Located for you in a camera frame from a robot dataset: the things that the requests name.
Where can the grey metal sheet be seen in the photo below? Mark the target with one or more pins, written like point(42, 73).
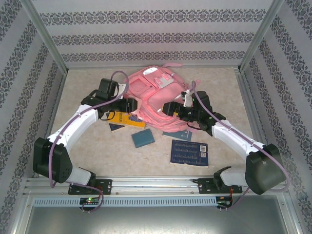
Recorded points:
point(156, 221)

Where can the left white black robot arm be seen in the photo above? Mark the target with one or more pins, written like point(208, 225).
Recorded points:
point(73, 124)

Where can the aluminium corner post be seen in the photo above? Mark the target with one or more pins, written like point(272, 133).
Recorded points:
point(260, 34)
point(44, 34)

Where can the teal book with barcode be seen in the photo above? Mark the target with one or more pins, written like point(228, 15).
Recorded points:
point(178, 135)

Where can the aluminium frame rail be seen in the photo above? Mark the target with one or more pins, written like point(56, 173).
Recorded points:
point(85, 67)
point(58, 97)
point(247, 97)

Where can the plain navy book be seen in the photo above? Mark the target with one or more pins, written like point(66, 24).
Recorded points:
point(114, 127)

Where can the small teal notebook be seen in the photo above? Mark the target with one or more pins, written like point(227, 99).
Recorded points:
point(143, 138)

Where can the navy book with QR code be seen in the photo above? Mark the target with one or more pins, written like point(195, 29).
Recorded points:
point(187, 156)

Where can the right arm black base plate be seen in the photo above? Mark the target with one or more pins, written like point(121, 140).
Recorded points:
point(204, 186)

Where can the pink backpack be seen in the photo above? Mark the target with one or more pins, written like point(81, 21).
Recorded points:
point(146, 85)

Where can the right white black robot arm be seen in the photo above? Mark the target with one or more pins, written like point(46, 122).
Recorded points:
point(234, 136)

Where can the aluminium mounting rail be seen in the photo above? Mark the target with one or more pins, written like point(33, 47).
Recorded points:
point(151, 186)

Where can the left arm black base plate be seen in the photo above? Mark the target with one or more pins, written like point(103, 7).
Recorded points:
point(107, 186)

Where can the yellow book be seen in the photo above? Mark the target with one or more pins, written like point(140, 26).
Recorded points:
point(129, 122)

